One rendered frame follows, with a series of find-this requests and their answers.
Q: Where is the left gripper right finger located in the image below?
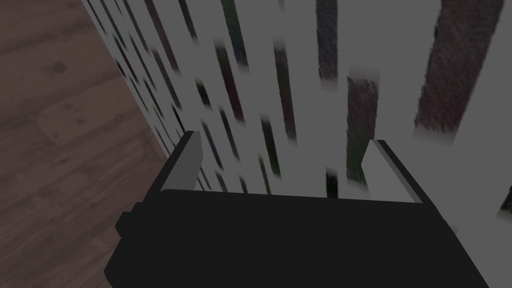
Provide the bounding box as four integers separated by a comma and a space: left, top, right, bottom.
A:
361, 139, 431, 205

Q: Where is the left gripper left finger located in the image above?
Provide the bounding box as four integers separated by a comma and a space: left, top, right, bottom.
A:
151, 130, 204, 195

